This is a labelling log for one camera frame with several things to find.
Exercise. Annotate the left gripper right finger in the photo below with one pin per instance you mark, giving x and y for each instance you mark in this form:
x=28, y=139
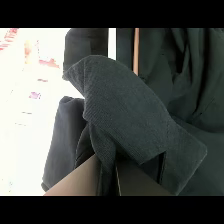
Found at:
x=136, y=181

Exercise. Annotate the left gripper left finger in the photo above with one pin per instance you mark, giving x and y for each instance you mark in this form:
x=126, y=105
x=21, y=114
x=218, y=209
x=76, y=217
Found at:
x=81, y=181

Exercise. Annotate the black garment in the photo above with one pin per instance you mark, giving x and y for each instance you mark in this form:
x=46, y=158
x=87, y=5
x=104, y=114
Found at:
x=133, y=110

